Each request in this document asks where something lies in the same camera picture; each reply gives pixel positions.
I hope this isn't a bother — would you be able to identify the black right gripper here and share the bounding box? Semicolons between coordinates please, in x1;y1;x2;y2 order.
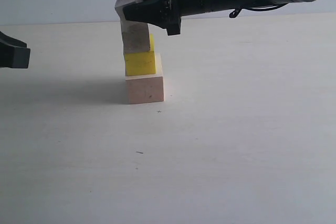
123;0;210;36

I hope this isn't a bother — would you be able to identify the small wooden cube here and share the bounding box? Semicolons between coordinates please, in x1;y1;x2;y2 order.
114;0;142;22

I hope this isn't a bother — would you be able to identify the medium wooden cube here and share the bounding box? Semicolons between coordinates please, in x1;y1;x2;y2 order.
120;20;151;54

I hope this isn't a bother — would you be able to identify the yellow cube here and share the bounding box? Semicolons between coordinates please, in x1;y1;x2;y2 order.
124;34;156;76

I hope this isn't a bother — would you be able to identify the large light wooden cube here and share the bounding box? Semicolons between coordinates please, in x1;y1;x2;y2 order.
125;53;164;104

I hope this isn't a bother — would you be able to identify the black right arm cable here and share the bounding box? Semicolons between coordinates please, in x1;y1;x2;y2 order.
228;3;288;19

